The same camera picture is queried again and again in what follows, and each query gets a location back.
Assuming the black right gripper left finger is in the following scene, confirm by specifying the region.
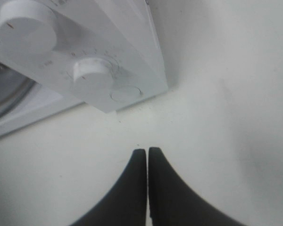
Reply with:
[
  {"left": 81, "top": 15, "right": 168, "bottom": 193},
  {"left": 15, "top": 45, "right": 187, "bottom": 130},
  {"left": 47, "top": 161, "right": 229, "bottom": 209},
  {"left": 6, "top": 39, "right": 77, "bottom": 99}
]
[{"left": 73, "top": 149, "right": 147, "bottom": 226}]

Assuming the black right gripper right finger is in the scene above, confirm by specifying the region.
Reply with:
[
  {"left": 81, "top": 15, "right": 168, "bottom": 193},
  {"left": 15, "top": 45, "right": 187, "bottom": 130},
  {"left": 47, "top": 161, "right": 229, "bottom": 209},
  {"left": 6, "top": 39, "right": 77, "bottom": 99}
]
[{"left": 148, "top": 147, "right": 241, "bottom": 226}]

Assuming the round white door button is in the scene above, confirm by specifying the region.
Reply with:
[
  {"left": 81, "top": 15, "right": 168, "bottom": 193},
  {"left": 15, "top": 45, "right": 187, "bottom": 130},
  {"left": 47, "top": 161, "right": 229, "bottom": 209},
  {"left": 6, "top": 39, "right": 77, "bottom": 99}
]
[{"left": 110, "top": 86, "right": 142, "bottom": 102}]

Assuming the lower white timer knob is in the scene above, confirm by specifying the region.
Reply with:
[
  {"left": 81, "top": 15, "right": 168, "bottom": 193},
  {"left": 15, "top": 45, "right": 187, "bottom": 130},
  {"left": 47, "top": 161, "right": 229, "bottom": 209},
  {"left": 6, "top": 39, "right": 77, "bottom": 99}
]
[{"left": 72, "top": 57, "right": 114, "bottom": 105}]

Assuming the glass microwave turntable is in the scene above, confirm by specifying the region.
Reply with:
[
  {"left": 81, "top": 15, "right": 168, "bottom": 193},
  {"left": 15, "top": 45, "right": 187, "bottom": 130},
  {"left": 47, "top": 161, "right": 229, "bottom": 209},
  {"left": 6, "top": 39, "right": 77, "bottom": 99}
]
[{"left": 0, "top": 65, "right": 35, "bottom": 118}]

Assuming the white microwave oven body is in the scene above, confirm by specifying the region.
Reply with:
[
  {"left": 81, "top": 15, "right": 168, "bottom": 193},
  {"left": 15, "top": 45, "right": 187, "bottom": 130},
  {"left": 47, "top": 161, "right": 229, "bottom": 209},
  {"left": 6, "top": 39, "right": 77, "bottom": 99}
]
[{"left": 0, "top": 0, "right": 168, "bottom": 137}]

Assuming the upper white power knob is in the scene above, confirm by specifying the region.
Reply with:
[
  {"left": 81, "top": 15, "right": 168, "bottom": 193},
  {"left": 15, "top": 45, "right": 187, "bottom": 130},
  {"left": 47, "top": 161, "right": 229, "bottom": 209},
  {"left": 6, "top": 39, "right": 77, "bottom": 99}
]
[{"left": 0, "top": 0, "right": 58, "bottom": 54}]

